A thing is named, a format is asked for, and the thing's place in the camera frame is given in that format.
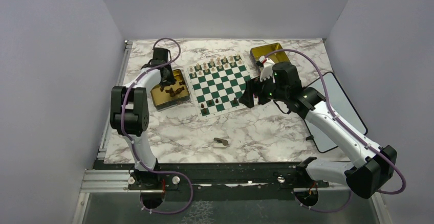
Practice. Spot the white tablet with black frame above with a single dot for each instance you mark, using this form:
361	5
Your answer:
342	105

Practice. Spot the dark chess pieces in tin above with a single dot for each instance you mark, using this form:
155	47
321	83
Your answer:
174	91

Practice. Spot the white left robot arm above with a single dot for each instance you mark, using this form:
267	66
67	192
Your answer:
129	114

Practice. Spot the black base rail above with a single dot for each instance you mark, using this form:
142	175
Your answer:
224	181

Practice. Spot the light wooden chess pieces row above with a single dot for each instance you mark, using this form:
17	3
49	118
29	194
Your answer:
232	67

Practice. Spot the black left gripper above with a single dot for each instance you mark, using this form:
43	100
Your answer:
171	80

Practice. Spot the gold tin with dark pieces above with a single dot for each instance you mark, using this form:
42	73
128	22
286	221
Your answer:
162	101

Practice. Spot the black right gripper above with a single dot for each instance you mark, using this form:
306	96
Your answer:
255	87

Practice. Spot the green white chess board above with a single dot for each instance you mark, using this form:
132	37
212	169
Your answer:
204	89

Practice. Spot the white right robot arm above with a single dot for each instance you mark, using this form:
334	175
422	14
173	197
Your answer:
370	166

